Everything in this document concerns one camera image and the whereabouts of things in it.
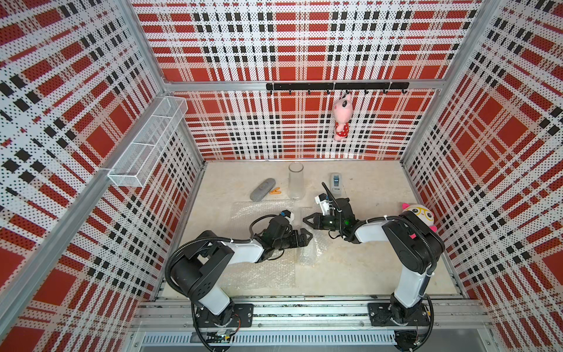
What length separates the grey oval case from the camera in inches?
41.9

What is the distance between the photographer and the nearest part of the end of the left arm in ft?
2.31

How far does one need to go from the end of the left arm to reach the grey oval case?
323mm
